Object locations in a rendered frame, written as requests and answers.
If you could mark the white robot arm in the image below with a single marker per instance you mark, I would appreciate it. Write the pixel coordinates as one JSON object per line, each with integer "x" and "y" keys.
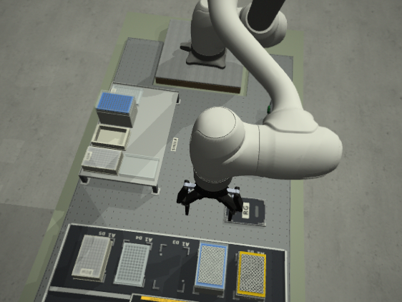
{"x": 289, "y": 145}

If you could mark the yellow tip rack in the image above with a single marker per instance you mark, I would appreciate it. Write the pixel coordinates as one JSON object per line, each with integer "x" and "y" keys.
{"x": 250, "y": 276}

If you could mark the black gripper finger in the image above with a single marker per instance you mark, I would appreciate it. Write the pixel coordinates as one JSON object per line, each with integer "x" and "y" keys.
{"x": 234, "y": 203}
{"x": 185, "y": 197}

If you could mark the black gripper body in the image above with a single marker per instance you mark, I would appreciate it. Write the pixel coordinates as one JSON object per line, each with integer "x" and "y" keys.
{"x": 209, "y": 194}

